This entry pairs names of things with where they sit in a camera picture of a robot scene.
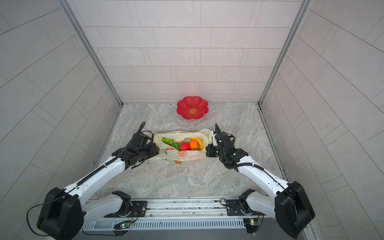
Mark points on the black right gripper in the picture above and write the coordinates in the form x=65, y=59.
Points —
x=209, y=152

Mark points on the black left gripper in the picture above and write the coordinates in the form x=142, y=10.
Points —
x=154, y=150

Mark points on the cream plastic fruit-print bag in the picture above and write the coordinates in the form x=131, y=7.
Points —
x=179, y=157

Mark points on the red flower-shaped plastic plate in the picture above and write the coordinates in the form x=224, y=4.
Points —
x=192, y=108

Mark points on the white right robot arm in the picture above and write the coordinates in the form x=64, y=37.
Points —
x=286, y=202

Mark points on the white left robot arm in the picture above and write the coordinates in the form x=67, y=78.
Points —
x=65, y=211

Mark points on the yellow banana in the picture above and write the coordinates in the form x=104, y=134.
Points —
x=199, y=143

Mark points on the orange tangerine fruit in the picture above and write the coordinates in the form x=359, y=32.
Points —
x=194, y=145

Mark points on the green star fruit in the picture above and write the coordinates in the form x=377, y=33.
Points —
x=168, y=141

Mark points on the green grape bunch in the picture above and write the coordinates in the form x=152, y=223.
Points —
x=176, y=145

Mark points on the left green circuit board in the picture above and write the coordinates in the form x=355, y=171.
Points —
x=123, y=225

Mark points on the green circuit board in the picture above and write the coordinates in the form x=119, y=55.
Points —
x=123, y=225
x=252, y=225

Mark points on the right green circuit board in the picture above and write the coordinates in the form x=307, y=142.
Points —
x=252, y=225

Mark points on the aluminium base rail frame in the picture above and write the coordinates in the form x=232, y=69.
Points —
x=178, y=214

